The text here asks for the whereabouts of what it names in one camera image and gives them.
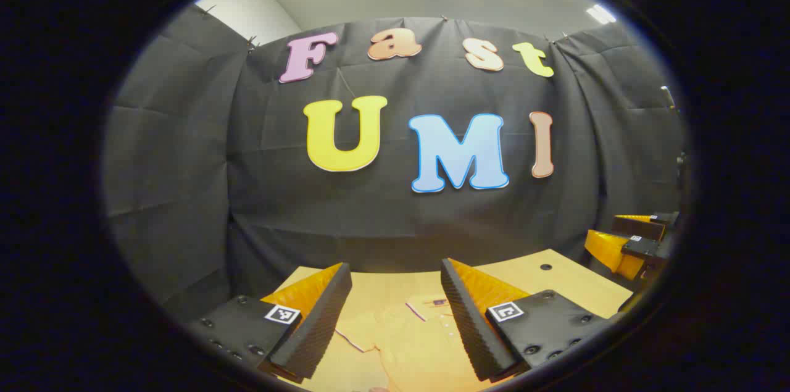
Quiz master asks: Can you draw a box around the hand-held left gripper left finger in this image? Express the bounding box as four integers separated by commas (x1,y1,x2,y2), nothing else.
185,262,353,385

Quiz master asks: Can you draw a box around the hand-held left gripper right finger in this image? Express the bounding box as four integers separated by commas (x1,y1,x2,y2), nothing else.
440,258,612,383

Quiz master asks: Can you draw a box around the orange polo T-shirt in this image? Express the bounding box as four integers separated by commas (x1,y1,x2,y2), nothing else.
302,294,513,392

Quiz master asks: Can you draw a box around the black backdrop cloth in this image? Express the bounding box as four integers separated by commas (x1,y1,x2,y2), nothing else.
102,4,687,325

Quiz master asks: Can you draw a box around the ceiling light panel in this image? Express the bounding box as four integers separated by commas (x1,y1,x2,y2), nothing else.
585,3,618,25

